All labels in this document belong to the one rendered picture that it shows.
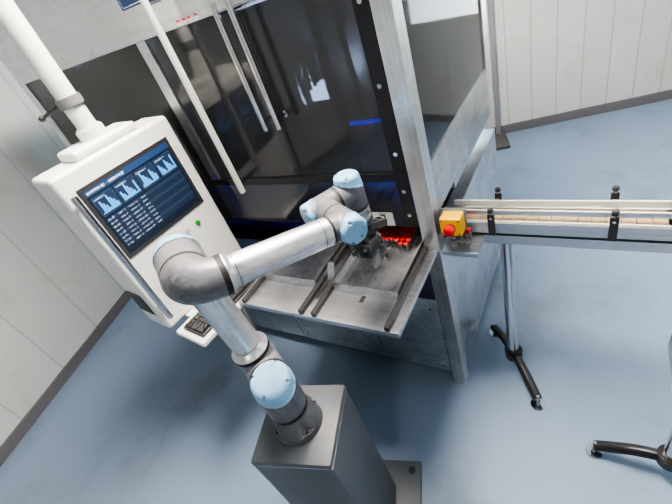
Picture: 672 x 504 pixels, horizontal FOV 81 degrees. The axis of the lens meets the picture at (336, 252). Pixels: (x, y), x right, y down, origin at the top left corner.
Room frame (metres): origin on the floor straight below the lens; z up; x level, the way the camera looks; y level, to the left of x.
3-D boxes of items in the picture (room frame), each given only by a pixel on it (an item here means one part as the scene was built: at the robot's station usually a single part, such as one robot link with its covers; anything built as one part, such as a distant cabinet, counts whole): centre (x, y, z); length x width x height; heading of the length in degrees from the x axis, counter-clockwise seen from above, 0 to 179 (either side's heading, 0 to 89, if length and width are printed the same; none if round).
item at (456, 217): (1.09, -0.42, 0.99); 0.08 x 0.07 x 0.07; 139
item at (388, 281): (1.17, -0.15, 0.90); 0.34 x 0.26 x 0.04; 139
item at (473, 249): (1.11, -0.46, 0.87); 0.14 x 0.13 x 0.02; 139
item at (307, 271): (1.39, 0.10, 0.90); 0.34 x 0.26 x 0.04; 139
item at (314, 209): (0.94, -0.01, 1.31); 0.11 x 0.11 x 0.08; 19
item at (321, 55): (1.30, -0.16, 1.50); 0.43 x 0.01 x 0.59; 49
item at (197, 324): (1.42, 0.53, 0.82); 0.40 x 0.14 x 0.02; 133
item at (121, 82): (1.95, 0.59, 1.50); 0.49 x 0.01 x 0.59; 49
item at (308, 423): (0.72, 0.29, 0.84); 0.15 x 0.15 x 0.10
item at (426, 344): (2.16, 0.09, 0.44); 2.06 x 1.00 x 0.88; 49
